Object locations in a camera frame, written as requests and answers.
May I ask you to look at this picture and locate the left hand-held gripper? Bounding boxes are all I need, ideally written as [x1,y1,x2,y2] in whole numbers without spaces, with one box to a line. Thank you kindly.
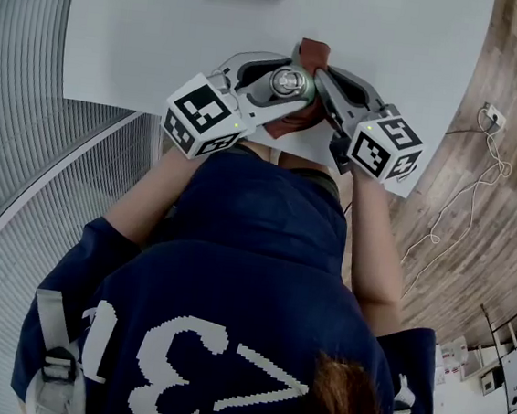
[160,41,320,172]

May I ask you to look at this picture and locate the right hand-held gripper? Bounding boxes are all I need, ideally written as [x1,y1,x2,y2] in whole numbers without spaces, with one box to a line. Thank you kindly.
[305,63,434,188]

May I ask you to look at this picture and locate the green metal drink container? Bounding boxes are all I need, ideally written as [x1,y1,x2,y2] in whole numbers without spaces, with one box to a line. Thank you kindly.
[266,63,320,112]

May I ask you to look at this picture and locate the person's left forearm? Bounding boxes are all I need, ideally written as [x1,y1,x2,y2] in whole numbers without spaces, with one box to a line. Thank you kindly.
[99,138,211,261]

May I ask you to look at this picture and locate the person's right forearm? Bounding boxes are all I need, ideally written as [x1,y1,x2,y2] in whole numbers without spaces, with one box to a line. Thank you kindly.
[333,168,417,341]

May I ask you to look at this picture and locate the white floor power socket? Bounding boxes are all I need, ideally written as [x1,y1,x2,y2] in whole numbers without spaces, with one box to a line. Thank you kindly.
[480,102,510,131]

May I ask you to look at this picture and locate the navy printed shirt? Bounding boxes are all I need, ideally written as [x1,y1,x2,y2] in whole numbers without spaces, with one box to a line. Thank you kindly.
[7,125,459,414]

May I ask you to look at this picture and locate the black metal rack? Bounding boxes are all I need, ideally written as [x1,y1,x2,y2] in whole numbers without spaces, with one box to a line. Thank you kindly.
[473,287,517,367]

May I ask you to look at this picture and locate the white boxes with red labels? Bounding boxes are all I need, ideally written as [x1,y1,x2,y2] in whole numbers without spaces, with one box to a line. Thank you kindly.
[433,334,473,389]

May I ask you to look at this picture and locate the black cable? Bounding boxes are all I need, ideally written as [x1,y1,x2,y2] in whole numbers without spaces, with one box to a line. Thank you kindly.
[443,123,484,140]

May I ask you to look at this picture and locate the white cable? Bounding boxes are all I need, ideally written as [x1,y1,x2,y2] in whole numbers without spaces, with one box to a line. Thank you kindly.
[396,98,517,310]

